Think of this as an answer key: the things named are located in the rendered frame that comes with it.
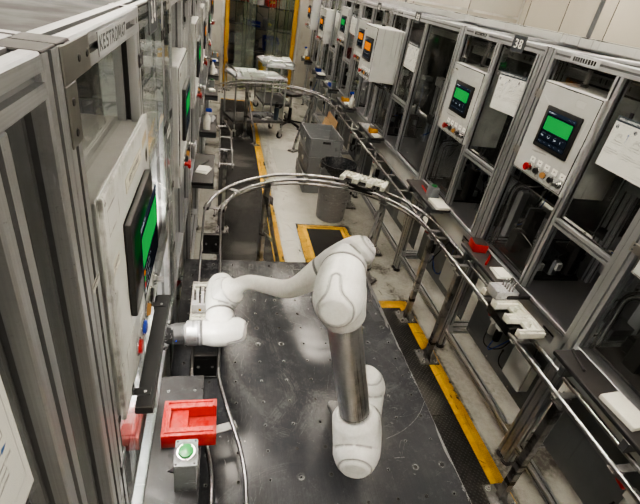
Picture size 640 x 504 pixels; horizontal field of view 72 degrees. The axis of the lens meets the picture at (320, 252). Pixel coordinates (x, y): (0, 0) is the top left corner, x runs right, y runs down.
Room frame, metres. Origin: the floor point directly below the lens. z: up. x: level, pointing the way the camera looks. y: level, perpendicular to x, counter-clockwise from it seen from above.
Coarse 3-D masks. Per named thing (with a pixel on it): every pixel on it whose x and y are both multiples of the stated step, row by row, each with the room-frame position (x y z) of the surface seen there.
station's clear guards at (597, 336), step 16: (624, 288) 1.58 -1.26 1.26; (624, 304) 1.55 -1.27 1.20; (608, 320) 1.57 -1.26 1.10; (624, 320) 1.51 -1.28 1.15; (592, 336) 1.59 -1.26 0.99; (608, 336) 1.53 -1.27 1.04; (624, 336) 1.48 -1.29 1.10; (592, 352) 1.55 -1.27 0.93; (608, 352) 1.49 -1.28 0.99; (624, 352) 1.44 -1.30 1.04; (608, 368) 1.46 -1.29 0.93; (624, 368) 1.41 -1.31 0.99; (624, 384) 1.37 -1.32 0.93
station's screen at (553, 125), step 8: (552, 112) 2.29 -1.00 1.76; (552, 120) 2.27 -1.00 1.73; (560, 120) 2.22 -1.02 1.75; (568, 120) 2.17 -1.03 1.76; (544, 128) 2.30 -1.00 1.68; (552, 128) 2.25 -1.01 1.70; (560, 128) 2.20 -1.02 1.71; (568, 128) 2.15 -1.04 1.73; (544, 136) 2.28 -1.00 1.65; (552, 136) 2.23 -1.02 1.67; (560, 136) 2.18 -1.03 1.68; (568, 136) 2.13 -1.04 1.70; (544, 144) 2.25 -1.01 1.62; (552, 144) 2.20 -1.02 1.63; (560, 144) 2.16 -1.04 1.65; (560, 152) 2.14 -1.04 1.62
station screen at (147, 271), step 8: (152, 192) 0.80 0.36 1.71; (152, 200) 0.79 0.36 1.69; (144, 224) 0.69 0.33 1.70; (152, 240) 0.77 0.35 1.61; (152, 248) 0.76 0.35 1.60; (152, 256) 0.76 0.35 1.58; (152, 264) 0.75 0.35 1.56; (144, 272) 0.66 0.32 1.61; (144, 280) 0.66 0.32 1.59; (144, 288) 0.65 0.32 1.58
